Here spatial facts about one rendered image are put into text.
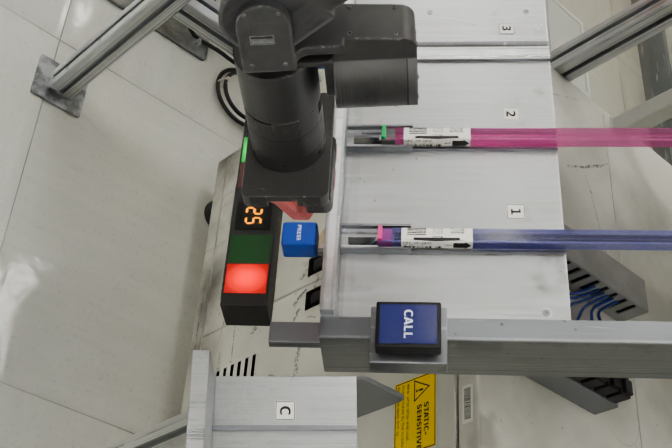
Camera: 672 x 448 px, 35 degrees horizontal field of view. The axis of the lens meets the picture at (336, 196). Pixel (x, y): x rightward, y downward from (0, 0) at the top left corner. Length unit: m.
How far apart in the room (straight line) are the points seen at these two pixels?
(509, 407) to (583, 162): 0.49
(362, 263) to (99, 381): 0.78
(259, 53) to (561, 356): 0.36
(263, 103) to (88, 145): 1.04
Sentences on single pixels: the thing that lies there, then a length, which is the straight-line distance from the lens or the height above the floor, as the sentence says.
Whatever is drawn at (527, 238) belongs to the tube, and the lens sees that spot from 0.91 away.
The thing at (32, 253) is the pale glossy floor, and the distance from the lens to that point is 1.63.
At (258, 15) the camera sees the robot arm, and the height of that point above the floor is 0.90.
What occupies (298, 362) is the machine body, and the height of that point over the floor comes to 0.32.
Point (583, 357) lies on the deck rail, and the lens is 0.89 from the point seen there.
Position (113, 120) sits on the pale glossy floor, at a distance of 1.83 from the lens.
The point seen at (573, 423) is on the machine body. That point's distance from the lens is 1.31.
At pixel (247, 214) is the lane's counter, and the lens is 0.96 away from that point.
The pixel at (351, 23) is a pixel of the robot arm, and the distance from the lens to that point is 0.73.
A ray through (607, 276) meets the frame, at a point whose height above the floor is 0.66.
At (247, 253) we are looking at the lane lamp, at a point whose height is 0.65.
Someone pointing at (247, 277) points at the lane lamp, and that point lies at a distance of 0.92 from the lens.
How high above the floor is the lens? 1.29
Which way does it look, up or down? 37 degrees down
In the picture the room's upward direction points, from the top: 61 degrees clockwise
